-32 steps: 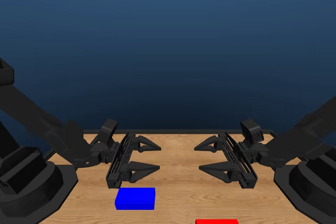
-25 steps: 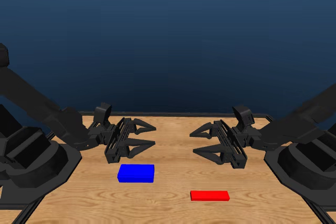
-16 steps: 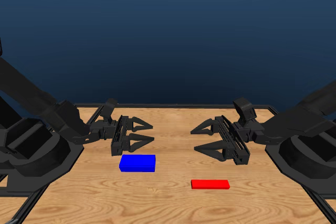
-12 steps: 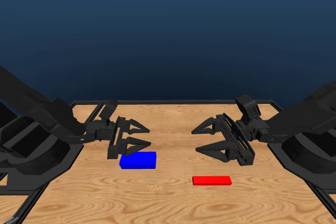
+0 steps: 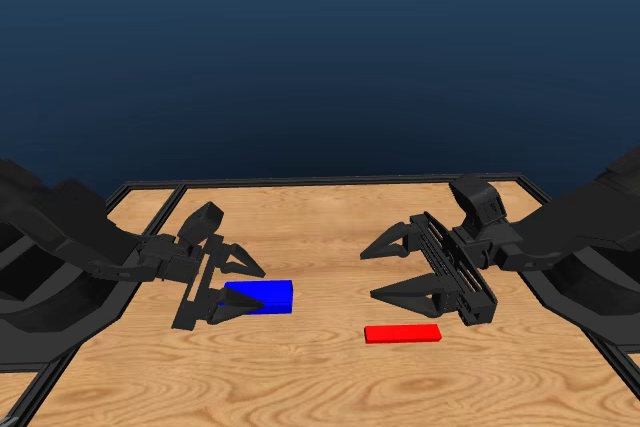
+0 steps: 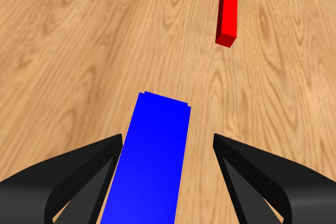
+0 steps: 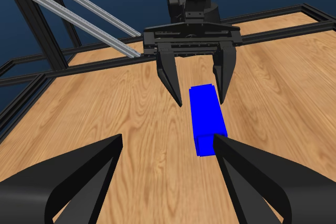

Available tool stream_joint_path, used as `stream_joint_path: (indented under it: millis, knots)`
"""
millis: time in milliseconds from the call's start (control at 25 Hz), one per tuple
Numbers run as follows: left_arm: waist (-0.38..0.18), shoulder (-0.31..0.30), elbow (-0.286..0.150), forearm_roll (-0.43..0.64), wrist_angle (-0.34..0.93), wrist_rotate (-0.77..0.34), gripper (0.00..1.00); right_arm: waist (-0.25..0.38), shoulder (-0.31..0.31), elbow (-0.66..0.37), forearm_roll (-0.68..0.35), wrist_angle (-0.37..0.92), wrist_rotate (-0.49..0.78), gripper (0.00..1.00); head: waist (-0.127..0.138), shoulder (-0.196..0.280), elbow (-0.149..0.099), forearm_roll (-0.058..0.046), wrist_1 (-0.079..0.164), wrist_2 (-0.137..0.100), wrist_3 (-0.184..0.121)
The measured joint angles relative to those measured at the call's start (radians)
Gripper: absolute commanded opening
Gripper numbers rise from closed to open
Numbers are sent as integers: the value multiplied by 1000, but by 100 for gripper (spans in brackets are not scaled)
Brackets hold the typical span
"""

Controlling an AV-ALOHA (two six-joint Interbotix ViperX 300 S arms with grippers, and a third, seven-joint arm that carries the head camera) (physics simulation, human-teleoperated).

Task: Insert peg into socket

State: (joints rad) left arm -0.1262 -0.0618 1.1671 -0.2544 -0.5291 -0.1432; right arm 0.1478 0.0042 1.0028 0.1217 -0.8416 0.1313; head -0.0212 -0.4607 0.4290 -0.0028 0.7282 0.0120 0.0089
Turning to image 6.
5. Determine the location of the blue hollow socket block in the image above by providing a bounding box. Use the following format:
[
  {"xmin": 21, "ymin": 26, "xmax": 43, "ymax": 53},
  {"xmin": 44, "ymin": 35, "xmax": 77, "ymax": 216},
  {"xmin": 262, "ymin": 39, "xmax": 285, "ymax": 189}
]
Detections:
[{"xmin": 100, "ymin": 91, "xmax": 192, "ymax": 224}]

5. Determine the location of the thin red peg bar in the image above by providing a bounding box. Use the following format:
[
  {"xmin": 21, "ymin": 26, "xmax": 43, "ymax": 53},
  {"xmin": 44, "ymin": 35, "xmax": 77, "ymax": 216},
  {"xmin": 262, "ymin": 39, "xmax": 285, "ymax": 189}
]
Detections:
[{"xmin": 215, "ymin": 0, "xmax": 239, "ymax": 48}]

